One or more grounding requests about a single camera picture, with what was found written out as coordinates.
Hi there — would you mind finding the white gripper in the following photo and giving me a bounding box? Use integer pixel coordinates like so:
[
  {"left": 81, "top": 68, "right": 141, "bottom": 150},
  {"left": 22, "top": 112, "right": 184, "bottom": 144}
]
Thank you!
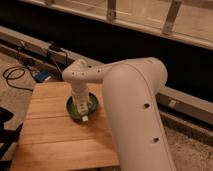
[{"left": 71, "top": 82, "right": 89, "bottom": 105}]

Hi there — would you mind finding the white plastic bottle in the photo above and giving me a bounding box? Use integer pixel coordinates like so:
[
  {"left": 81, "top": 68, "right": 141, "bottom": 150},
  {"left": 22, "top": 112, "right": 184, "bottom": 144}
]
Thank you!
[{"left": 76, "top": 98, "right": 89, "bottom": 122}]

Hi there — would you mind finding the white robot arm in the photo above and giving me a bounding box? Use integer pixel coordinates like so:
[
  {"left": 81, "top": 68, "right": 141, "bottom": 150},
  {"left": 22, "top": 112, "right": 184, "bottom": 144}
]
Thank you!
[{"left": 62, "top": 57, "right": 176, "bottom": 171}]

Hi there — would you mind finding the green ceramic bowl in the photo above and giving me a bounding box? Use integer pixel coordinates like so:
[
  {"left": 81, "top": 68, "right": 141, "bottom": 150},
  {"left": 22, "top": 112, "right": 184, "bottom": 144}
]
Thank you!
[{"left": 66, "top": 93, "right": 99, "bottom": 121}]

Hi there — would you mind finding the blue box on floor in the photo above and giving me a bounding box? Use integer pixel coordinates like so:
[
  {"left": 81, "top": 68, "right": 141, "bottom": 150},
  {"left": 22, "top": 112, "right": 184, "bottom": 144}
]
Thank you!
[{"left": 34, "top": 70, "right": 50, "bottom": 83}]

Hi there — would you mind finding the wooden table board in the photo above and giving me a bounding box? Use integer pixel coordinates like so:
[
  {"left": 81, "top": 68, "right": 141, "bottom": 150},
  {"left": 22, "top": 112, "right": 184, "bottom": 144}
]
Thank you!
[{"left": 11, "top": 82, "right": 118, "bottom": 171}]

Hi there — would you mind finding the black object at left edge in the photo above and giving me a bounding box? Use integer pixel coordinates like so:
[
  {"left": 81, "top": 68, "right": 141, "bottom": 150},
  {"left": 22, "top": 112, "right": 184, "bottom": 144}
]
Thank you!
[{"left": 0, "top": 107, "right": 22, "bottom": 167}]

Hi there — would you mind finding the black device on rail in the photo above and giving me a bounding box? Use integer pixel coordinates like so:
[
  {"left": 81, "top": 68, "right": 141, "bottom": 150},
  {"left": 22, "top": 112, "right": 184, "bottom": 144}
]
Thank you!
[{"left": 46, "top": 42, "right": 66, "bottom": 57}]

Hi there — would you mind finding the black cable loop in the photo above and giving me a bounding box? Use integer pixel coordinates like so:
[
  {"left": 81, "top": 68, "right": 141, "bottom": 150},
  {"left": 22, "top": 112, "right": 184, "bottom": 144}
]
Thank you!
[{"left": 2, "top": 65, "right": 34, "bottom": 92}]

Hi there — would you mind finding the metal floor rail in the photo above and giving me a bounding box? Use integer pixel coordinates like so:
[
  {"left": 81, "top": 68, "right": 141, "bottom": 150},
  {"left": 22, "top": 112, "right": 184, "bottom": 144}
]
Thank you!
[{"left": 0, "top": 26, "right": 213, "bottom": 125}]

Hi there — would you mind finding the window frame ledge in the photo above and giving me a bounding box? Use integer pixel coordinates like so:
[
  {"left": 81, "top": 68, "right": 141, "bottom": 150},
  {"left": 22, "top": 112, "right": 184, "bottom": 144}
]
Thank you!
[{"left": 21, "top": 0, "right": 213, "bottom": 50}]

